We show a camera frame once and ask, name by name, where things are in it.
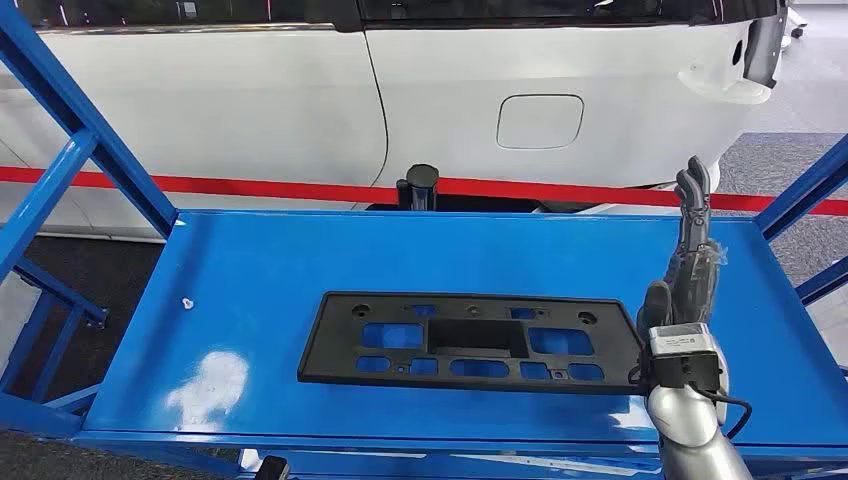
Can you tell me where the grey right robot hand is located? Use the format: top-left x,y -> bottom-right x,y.
635,154 -> 729,340

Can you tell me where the black plastic plate bracket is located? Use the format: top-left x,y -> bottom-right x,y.
296,291 -> 647,397

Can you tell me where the red barrier belt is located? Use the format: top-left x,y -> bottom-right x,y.
0,165 -> 848,218

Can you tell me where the white car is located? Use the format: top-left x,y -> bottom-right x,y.
0,0 -> 796,240

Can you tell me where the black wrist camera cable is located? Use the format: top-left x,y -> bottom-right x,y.
692,387 -> 754,443

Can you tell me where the black stanchion post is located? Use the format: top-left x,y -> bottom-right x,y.
395,163 -> 441,213

